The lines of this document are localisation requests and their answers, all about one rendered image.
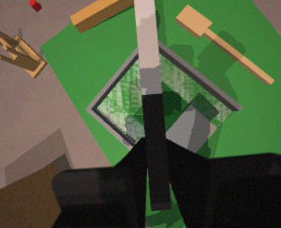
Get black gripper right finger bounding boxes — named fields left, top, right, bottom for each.
left=166, top=139, right=281, bottom=228

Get small red block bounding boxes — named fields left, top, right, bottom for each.
left=29, top=0, right=41, bottom=11

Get green putting mat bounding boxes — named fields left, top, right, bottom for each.
left=40, top=0, right=281, bottom=228

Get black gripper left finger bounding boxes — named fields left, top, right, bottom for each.
left=51, top=137, right=147, bottom=228

